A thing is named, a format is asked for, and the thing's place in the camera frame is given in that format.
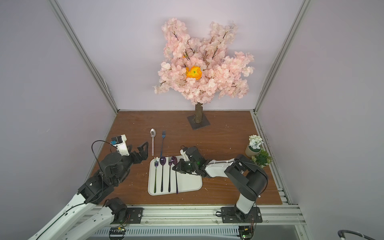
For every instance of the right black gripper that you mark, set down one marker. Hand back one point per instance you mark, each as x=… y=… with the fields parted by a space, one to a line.
x=186 y=164

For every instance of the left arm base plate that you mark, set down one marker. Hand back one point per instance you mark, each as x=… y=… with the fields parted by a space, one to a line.
x=128 y=215

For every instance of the pink cherry blossom tree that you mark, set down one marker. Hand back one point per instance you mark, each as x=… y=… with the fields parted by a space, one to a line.
x=201 y=69

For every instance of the white square tray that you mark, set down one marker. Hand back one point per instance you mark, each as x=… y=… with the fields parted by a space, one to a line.
x=186 y=182

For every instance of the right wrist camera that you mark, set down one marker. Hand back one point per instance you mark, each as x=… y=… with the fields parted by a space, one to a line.
x=184 y=155

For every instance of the dark purple spoon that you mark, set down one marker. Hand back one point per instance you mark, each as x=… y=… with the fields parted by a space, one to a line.
x=162 y=162

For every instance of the green succulent pot plant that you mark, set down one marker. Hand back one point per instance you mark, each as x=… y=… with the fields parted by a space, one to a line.
x=263 y=159

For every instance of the blue fork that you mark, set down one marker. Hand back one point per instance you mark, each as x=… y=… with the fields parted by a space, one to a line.
x=162 y=145

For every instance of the silver spoon pink handle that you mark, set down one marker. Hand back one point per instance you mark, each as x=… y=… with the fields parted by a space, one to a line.
x=153 y=134

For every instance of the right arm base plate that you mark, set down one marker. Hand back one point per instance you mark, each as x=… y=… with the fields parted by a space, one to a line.
x=233 y=215

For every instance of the white flower pot plant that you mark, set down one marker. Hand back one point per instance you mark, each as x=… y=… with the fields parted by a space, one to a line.
x=255 y=146

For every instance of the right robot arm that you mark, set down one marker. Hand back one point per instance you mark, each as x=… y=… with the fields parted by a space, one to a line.
x=249 y=179

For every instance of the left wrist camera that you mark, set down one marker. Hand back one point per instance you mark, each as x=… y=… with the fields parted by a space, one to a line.
x=119 y=142

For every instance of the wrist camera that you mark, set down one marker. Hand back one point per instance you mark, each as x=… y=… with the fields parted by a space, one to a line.
x=119 y=142
x=184 y=155

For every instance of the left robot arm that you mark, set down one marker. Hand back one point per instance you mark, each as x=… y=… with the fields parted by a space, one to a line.
x=90 y=210

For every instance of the aluminium front rail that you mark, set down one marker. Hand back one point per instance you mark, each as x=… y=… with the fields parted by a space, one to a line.
x=201 y=215

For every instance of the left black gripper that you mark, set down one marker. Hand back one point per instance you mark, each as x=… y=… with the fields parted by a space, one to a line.
x=135 y=154

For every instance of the purple spoon thin handle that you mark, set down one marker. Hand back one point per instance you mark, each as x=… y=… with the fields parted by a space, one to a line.
x=175 y=162

